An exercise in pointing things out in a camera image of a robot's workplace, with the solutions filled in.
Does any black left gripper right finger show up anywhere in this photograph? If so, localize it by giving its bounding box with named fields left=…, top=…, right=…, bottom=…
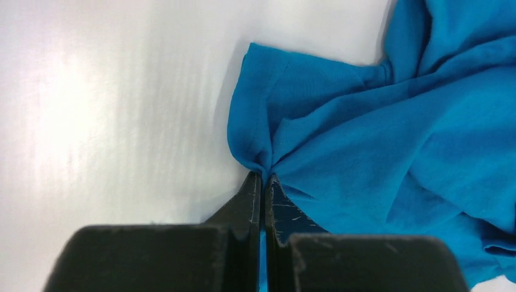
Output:
left=265, top=176, right=468, bottom=291

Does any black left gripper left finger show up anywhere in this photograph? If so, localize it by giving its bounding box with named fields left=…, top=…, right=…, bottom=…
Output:
left=44, top=172, right=262, bottom=291

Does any blue t shirt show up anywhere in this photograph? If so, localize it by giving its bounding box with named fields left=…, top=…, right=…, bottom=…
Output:
left=228, top=1, right=515, bottom=287

